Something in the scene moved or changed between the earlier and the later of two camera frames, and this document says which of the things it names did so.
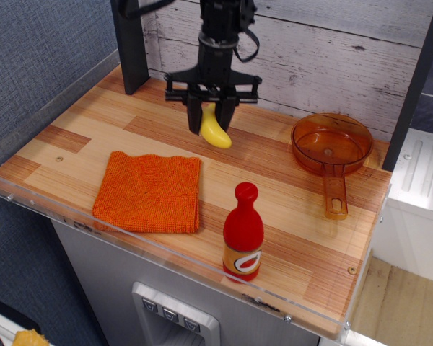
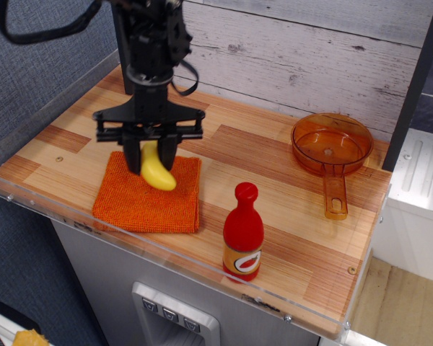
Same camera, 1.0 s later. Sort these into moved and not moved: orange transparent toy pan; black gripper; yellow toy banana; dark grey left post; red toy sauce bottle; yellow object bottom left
Moved: black gripper; yellow toy banana
Not moved: orange transparent toy pan; red toy sauce bottle; yellow object bottom left; dark grey left post
